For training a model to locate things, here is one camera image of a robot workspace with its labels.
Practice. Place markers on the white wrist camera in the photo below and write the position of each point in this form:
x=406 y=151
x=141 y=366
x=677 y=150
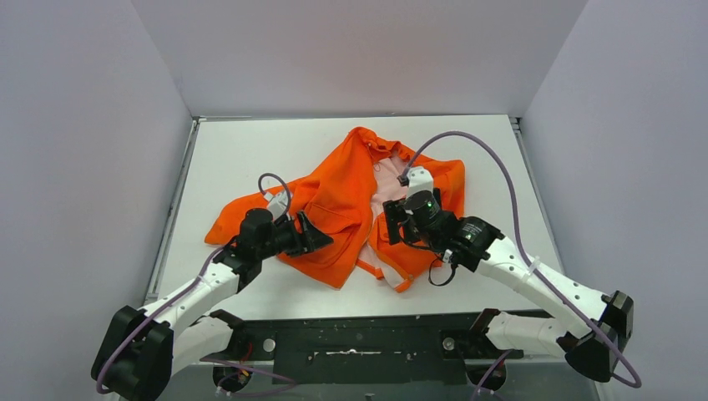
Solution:
x=279 y=204
x=416 y=179

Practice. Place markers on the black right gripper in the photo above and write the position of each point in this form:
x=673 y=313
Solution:
x=391 y=207

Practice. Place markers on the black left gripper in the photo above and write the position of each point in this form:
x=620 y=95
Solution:
x=301 y=234

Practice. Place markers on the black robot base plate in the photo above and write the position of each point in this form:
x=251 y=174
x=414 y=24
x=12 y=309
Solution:
x=364 y=350

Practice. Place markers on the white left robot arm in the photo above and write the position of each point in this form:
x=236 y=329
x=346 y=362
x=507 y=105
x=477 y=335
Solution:
x=143 y=347

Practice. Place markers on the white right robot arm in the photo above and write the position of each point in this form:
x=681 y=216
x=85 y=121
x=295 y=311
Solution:
x=588 y=328

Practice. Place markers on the orange zip-up jacket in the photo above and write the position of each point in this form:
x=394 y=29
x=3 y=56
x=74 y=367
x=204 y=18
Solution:
x=343 y=198

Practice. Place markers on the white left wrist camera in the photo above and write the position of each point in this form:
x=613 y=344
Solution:
x=279 y=204

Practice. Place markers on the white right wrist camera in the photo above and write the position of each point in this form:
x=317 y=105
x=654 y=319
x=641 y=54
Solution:
x=416 y=179

